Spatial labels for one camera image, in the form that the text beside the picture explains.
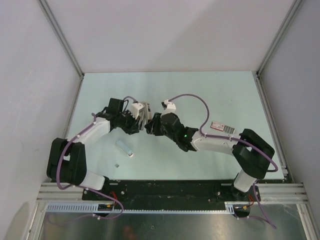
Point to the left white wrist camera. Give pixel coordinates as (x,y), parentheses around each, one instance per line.
(138,109)

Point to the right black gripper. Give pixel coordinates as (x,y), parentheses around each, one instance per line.
(152,127)

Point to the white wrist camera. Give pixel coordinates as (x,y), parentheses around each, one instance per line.
(168,107)
(138,109)

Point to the red white staples box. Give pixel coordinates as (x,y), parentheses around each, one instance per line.
(222,127)

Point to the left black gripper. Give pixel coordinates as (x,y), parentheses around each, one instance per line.
(134,126)

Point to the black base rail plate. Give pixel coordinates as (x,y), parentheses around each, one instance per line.
(174,195)

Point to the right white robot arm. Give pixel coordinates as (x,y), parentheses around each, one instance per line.
(253,154)

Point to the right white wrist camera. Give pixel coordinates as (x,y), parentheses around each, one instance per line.
(168,107)

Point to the aluminium frame rails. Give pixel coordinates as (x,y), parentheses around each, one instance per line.
(288,191)

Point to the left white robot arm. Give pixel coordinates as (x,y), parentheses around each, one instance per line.
(67,163)

